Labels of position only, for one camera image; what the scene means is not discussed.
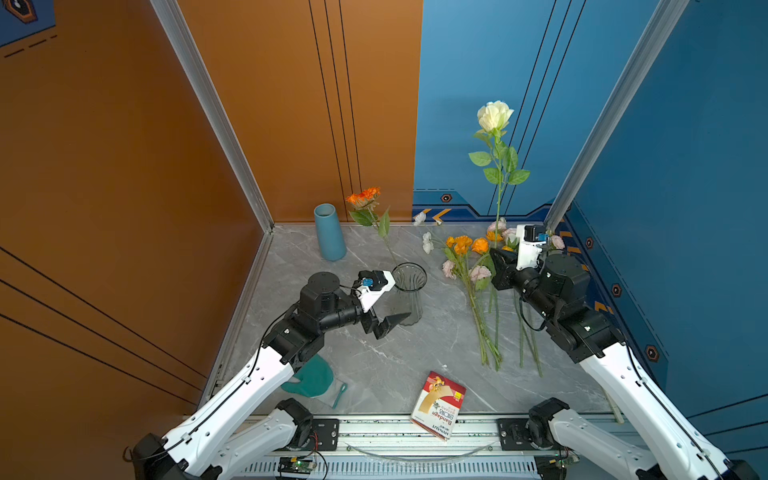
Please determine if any pink peony flower stem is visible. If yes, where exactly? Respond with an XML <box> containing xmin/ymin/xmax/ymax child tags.
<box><xmin>441</xmin><ymin>257</ymin><xmax>503</xmax><ymax>370</ymax></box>

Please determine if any green rubber glove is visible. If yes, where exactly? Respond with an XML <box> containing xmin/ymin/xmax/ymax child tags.
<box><xmin>281</xmin><ymin>355</ymin><xmax>347</xmax><ymax>409</ymax></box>

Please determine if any teal cylindrical vase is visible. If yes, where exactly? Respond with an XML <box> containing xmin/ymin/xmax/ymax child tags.
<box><xmin>314</xmin><ymin>203</ymin><xmax>347</xmax><ymax>261</ymax></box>

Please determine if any right circuit board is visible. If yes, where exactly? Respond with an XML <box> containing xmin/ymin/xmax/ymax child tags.
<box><xmin>534</xmin><ymin>450</ymin><xmax>580</xmax><ymax>480</ymax></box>

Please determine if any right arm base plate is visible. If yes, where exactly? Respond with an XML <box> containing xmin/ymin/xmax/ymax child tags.
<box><xmin>496</xmin><ymin>417</ymin><xmax>537</xmax><ymax>451</ymax></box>

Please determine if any white ranunculus flower stem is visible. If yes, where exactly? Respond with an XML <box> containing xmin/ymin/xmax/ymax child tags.
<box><xmin>412</xmin><ymin>209</ymin><xmax>445</xmax><ymax>255</ymax></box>

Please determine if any orange flower bunch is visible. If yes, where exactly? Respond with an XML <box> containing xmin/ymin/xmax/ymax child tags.
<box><xmin>441</xmin><ymin>229</ymin><xmax>508</xmax><ymax>284</ymax></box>

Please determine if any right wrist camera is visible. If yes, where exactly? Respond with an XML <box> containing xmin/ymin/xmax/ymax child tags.
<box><xmin>516</xmin><ymin>224</ymin><xmax>548</xmax><ymax>270</ymax></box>

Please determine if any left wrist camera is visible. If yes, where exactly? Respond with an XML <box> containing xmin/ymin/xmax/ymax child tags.
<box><xmin>353</xmin><ymin>270</ymin><xmax>395</xmax><ymax>313</ymax></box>

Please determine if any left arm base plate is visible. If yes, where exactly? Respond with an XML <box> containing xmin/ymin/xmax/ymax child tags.
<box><xmin>287</xmin><ymin>418</ymin><xmax>340</xmax><ymax>452</ymax></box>

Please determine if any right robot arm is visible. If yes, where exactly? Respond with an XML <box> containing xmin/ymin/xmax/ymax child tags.
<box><xmin>490</xmin><ymin>248</ymin><xmax>758</xmax><ymax>479</ymax></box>

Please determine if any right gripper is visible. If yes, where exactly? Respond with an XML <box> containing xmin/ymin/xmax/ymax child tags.
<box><xmin>489</xmin><ymin>246</ymin><xmax>562</xmax><ymax>324</ymax></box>

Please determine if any clear glass vase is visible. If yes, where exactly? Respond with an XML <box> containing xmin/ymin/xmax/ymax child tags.
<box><xmin>392</xmin><ymin>262</ymin><xmax>428</xmax><ymax>326</ymax></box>

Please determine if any cream white rose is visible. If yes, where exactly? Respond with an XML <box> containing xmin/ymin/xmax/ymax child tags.
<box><xmin>468</xmin><ymin>100</ymin><xmax>530</xmax><ymax>244</ymax></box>

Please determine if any red and white box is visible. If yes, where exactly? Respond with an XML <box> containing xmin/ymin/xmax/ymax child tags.
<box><xmin>410</xmin><ymin>371</ymin><xmax>467</xmax><ymax>441</ymax></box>

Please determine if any green circuit board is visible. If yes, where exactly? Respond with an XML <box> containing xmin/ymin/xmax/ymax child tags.
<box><xmin>276</xmin><ymin>457</ymin><xmax>317</xmax><ymax>479</ymax></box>

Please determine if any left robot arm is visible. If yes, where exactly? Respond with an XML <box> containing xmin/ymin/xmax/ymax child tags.
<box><xmin>126</xmin><ymin>270</ymin><xmax>405</xmax><ymax>479</ymax></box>

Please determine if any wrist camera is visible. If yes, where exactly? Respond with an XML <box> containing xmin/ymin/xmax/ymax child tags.
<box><xmin>353</xmin><ymin>270</ymin><xmax>395</xmax><ymax>313</ymax></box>
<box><xmin>516</xmin><ymin>224</ymin><xmax>548</xmax><ymax>270</ymax></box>

